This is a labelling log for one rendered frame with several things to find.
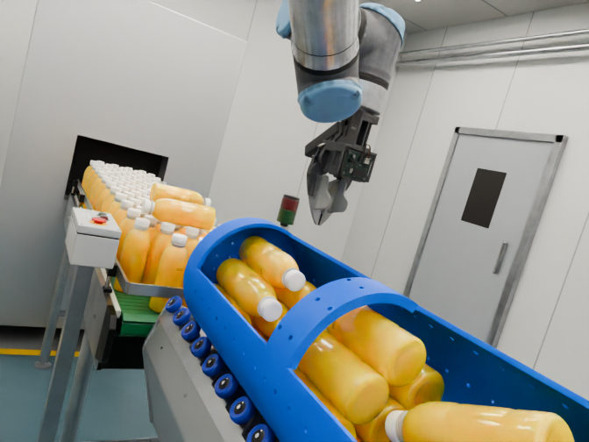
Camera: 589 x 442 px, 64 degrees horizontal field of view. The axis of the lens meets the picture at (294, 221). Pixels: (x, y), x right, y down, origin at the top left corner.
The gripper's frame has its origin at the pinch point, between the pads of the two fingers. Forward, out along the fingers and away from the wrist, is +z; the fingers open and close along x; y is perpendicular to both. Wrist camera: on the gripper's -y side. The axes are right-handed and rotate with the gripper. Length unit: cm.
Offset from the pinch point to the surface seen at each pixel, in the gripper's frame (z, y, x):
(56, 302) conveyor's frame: 93, -179, -21
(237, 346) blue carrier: 21.6, 9.5, -13.9
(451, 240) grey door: 24, -259, 339
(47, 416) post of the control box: 74, -54, -30
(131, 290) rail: 33, -43, -19
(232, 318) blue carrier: 18.8, 5.3, -14.0
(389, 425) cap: 19.9, 33.4, -2.9
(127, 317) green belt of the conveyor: 40, -42, -19
